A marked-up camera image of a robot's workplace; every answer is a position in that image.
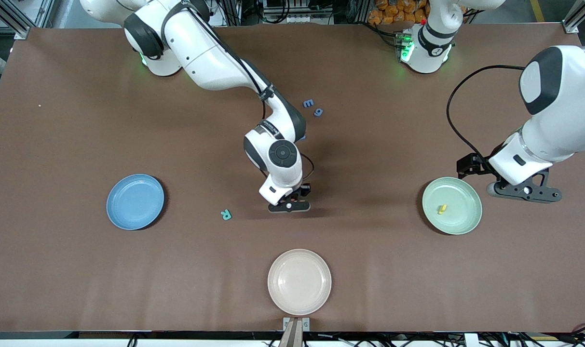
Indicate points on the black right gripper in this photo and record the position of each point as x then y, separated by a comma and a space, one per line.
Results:
303, 190

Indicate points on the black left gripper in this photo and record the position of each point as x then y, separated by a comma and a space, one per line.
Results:
476, 163

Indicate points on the yellow lowercase foam letter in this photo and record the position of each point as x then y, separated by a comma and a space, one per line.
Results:
442, 208

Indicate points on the teal foam letter R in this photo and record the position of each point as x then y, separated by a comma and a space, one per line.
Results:
225, 215

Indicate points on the blue foam letter e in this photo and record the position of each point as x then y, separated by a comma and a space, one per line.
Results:
308, 103

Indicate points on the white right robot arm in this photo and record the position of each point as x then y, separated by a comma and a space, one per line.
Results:
210, 58

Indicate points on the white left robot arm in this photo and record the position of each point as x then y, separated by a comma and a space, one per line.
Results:
562, 125

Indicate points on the green round plate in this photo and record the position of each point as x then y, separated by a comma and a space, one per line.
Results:
461, 193

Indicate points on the beige round plate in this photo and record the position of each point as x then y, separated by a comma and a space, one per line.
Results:
299, 282

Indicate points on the blue round plate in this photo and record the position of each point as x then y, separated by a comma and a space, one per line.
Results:
133, 200

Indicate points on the orange snack bag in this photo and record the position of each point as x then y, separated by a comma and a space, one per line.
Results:
393, 12

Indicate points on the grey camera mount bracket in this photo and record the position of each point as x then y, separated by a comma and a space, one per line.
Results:
296, 332

